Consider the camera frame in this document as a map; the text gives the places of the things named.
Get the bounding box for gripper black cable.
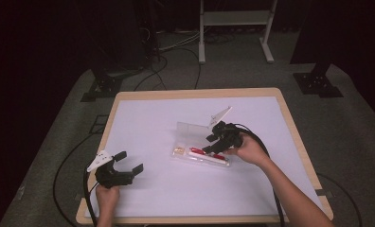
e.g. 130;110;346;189
82;165;101;227
232;123;286;227

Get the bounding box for wooden edged table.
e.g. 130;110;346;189
75;87;334;225

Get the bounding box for black floor frame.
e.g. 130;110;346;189
90;114;110;135

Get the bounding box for red pen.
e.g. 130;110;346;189
189;147;226;161

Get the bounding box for black tape strip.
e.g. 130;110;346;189
314;188;335;199

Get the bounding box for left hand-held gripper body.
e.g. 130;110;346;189
86;149;135;189

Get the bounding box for white floor cables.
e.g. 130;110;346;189
156;29;203;53

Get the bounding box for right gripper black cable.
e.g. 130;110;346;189
232;123;286;227

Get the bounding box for white metal stand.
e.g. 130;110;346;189
198;0;278;65

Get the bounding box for grey floor tape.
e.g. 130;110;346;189
16;183;27;201

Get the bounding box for white table mat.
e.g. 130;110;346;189
84;96;324;218

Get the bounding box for white pen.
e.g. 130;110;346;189
188;150;228;166

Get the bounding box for person's right hand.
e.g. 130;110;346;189
223;133;272;168

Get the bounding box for person's left hand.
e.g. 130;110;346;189
96;185;121;218

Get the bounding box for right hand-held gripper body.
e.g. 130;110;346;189
208;106;243;149

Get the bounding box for black stand base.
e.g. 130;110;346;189
293;61;345;98
80;67;124;103

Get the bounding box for black floor cable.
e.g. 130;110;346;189
316;172;364;227
52;133;97;227
133;46;203;92

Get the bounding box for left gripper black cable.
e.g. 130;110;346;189
82;165;101;227

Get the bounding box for clear plastic pencil case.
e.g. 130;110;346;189
170;121;231;168

